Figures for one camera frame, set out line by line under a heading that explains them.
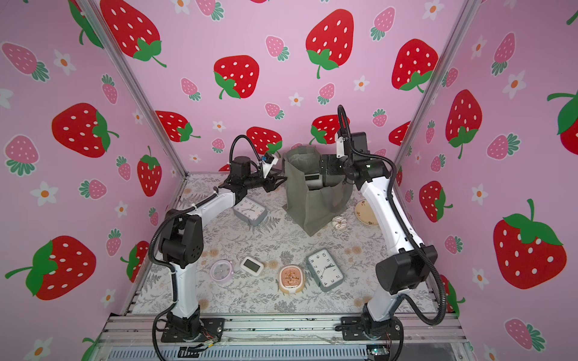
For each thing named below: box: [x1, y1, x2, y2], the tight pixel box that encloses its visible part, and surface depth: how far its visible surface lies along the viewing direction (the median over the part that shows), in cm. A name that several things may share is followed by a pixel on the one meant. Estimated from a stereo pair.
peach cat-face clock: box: [278, 263, 305, 295], surface depth 84 cm
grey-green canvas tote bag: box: [282, 145, 353, 237], surface depth 92 cm
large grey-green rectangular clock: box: [306, 248, 344, 293], surface depth 86 cm
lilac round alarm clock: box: [209, 259, 235, 284], surface depth 87 cm
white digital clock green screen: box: [304, 172, 323, 191], surface depth 100 cm
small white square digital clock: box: [240, 256, 265, 277], surface depth 88 cm
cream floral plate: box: [355, 199, 379, 227], surface depth 103 cm
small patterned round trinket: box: [331, 215, 348, 231], surface depth 100 cm
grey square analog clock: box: [232, 197, 268, 227], surface depth 103 cm
